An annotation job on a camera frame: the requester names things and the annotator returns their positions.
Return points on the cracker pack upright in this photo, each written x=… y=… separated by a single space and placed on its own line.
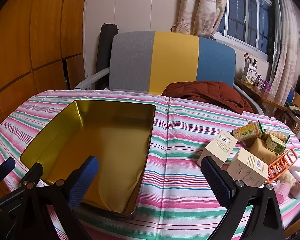
x=251 y=130

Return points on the dark red jacket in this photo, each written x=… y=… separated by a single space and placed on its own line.
x=212 y=92

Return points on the white foam block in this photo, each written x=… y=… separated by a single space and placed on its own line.
x=295 y=170

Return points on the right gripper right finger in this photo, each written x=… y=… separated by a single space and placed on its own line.
x=265 y=218

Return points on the orange plastic rack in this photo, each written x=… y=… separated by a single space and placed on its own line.
x=281 y=165

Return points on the white box with items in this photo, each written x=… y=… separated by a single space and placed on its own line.
x=250 y=69

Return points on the pink striped sock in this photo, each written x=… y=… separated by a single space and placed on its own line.
x=295 y=190

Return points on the curtain right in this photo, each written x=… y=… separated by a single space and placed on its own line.
x=286 y=48

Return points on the wooden wardrobe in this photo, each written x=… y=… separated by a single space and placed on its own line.
x=41 y=48

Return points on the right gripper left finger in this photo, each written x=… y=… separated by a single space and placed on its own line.
x=64 y=196

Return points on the white mug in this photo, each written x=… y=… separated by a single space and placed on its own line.
x=259 y=83

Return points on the beige carton with barcode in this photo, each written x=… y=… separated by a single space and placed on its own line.
x=219 y=148

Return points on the black rolled mat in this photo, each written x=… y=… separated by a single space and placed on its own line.
x=108 y=31

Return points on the striped tablecloth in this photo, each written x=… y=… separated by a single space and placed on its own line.
x=175 y=200

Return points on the floral curtain left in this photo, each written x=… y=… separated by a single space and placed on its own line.
x=199 y=17

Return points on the purple box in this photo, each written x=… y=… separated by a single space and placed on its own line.
x=266 y=87

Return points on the grey yellow blue chair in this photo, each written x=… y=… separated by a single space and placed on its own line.
x=148 y=61

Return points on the tan sponge block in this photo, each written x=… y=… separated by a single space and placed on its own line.
x=260 y=150

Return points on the wooden side desk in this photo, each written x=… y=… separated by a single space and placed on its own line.
x=259 y=96

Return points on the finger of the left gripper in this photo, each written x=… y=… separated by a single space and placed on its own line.
x=6 y=167
x=30 y=180

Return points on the cream sock ball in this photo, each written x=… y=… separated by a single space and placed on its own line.
x=287 y=177

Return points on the beige carton with drawing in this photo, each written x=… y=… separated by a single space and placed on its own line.
x=248 y=168

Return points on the window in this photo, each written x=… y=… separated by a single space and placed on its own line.
x=249 y=25

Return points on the cracker pack flat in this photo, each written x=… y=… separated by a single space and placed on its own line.
x=279 y=135

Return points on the gold metal tin box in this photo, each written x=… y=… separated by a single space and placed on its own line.
x=117 y=133

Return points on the small green box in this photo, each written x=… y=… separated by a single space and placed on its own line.
x=275 y=144

